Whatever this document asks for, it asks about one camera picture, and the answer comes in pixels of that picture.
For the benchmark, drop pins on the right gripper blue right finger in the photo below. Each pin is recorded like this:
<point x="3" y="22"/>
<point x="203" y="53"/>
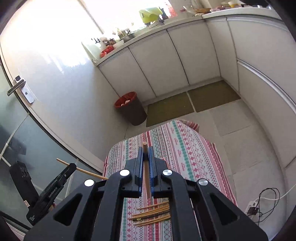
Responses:
<point x="153" y="173"/>

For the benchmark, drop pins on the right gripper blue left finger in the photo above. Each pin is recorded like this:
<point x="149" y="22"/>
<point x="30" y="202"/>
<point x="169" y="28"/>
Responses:
<point x="138" y="172"/>

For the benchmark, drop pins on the wooden chopstick lone front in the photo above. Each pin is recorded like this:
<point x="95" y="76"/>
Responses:
<point x="146" y="169"/>

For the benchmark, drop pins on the wooden chopstick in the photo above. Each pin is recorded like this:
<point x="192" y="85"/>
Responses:
<point x="154" y="205"/>
<point x="150" y="211"/>
<point x="143" y="220"/>
<point x="156" y="220"/>
<point x="83" y="171"/>

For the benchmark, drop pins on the black chopstick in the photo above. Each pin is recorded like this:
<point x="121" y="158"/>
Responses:
<point x="152" y="214"/>

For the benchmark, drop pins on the patterned striped tablecloth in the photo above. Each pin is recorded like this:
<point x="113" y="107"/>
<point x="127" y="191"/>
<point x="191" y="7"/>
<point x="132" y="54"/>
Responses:
<point x="185" y="151"/>

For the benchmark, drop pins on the olive floor mat left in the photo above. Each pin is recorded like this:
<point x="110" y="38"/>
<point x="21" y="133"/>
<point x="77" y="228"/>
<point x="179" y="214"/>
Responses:
<point x="168" y="109"/>

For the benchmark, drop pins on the olive floor mat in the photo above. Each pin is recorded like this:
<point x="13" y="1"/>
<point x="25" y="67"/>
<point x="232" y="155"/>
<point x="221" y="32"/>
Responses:
<point x="212" y="95"/>
<point x="168" y="109"/>

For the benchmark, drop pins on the red lined trash bin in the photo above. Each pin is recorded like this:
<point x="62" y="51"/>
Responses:
<point x="130" y="107"/>

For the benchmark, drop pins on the olive floor mat right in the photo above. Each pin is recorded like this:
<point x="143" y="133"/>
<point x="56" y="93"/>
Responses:
<point x="212" y="95"/>

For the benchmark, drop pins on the white power strip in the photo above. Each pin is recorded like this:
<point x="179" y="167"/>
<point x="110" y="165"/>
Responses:
<point x="252" y="208"/>

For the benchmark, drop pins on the green plastic dish rack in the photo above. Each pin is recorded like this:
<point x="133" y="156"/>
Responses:
<point x="150" y="15"/>

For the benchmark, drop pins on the silver door handle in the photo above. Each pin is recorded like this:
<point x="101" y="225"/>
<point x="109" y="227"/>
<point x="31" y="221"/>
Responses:
<point x="23" y="87"/>

